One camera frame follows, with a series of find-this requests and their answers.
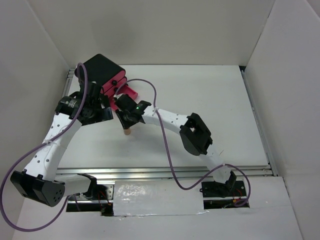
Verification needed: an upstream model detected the aluminium rail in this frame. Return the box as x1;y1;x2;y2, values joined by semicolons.
56;166;273;183
239;66;279;177

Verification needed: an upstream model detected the foundation bottle with silver pump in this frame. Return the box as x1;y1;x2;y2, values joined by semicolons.
123;128;131;135

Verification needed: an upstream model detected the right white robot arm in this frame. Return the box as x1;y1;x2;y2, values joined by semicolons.
114;93;237;196

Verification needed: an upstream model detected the right side aluminium rail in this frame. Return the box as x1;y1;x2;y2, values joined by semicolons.
239;66;279;177

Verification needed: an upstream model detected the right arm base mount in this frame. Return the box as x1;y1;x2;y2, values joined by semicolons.
199;180;247;210

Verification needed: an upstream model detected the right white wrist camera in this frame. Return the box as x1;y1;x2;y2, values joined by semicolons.
113;93;123;101

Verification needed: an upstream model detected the white taped cover plate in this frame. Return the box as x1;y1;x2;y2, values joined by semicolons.
113;180;205;217

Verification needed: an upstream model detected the aluminium front rail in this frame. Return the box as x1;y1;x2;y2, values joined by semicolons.
56;166;273;183

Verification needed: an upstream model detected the black drawer organizer box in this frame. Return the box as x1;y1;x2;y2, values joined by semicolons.
83;53;125;87

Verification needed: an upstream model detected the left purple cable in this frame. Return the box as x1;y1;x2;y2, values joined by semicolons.
0;62;88;232

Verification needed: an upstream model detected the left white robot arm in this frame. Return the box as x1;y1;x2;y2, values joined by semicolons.
10;82;113;207

